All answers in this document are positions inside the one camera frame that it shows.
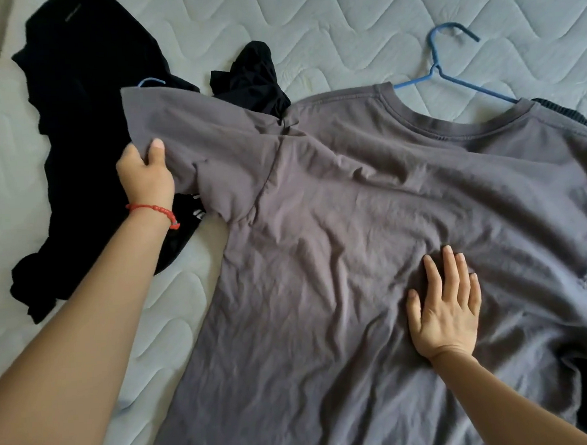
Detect person's right hand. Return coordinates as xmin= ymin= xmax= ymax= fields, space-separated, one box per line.
xmin=402 ymin=243 xmax=486 ymax=362

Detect person's left hand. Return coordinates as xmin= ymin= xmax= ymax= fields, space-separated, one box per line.
xmin=114 ymin=137 xmax=177 ymax=215

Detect black Li-Ning t-shirt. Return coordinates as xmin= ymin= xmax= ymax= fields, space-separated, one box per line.
xmin=0 ymin=0 xmax=303 ymax=326

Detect grey t-shirt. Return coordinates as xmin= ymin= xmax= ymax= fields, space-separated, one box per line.
xmin=120 ymin=62 xmax=587 ymax=445

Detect navy printed shorts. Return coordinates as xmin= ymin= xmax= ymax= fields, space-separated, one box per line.
xmin=532 ymin=94 xmax=587 ymax=445

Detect person's left forearm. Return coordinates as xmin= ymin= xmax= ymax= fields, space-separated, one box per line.
xmin=0 ymin=206 xmax=186 ymax=445

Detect person's right forearm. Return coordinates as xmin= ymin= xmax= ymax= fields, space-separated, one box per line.
xmin=430 ymin=341 xmax=587 ymax=445

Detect white quilted mattress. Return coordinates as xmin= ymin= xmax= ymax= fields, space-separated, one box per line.
xmin=0 ymin=0 xmax=587 ymax=445

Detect red bead bracelet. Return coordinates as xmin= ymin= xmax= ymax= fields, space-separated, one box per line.
xmin=125 ymin=201 xmax=181 ymax=233

